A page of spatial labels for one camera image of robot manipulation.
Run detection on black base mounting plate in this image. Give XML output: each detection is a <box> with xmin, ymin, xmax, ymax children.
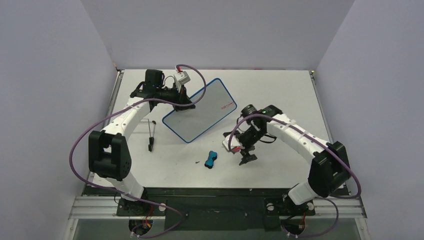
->
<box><xmin>114</xmin><ymin>187</ymin><xmax>350</xmax><ymax>233</ymax></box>

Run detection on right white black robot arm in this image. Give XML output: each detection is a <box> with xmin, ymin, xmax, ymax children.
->
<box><xmin>223</xmin><ymin>104</ymin><xmax>351</xmax><ymax>216</ymax></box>

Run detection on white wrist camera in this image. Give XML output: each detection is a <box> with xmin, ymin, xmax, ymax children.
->
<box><xmin>222</xmin><ymin>134</ymin><xmax>242</xmax><ymax>154</ymax></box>
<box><xmin>173</xmin><ymin>70</ymin><xmax>191</xmax><ymax>92</ymax></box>

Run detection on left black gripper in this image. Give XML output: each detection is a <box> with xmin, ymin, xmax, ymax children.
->
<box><xmin>156</xmin><ymin>82</ymin><xmax>196</xmax><ymax>112</ymax></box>

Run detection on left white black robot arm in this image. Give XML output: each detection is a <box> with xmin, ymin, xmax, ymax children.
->
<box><xmin>88</xmin><ymin>69</ymin><xmax>195</xmax><ymax>215</ymax></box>

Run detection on blue and black eraser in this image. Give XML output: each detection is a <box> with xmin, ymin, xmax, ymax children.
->
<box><xmin>204</xmin><ymin>150</ymin><xmax>218</xmax><ymax>169</ymax></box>

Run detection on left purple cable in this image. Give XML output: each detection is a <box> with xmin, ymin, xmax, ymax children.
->
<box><xmin>68</xmin><ymin>63</ymin><xmax>208</xmax><ymax>239</ymax></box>

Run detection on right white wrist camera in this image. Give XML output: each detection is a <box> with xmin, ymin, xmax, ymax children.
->
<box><xmin>222</xmin><ymin>134</ymin><xmax>242</xmax><ymax>154</ymax></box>

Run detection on wire whiteboard stand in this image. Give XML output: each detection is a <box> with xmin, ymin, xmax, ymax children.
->
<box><xmin>140</xmin><ymin>118</ymin><xmax>157</xmax><ymax>152</ymax></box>

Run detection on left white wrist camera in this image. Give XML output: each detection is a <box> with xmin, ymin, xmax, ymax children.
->
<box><xmin>173</xmin><ymin>70</ymin><xmax>191</xmax><ymax>92</ymax></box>

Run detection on aluminium rail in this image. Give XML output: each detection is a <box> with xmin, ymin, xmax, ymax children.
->
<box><xmin>68</xmin><ymin>196</ymin><xmax>367</xmax><ymax>220</ymax></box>

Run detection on blue framed whiteboard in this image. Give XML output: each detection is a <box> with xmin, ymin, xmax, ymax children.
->
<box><xmin>162</xmin><ymin>78</ymin><xmax>238</xmax><ymax>144</ymax></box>

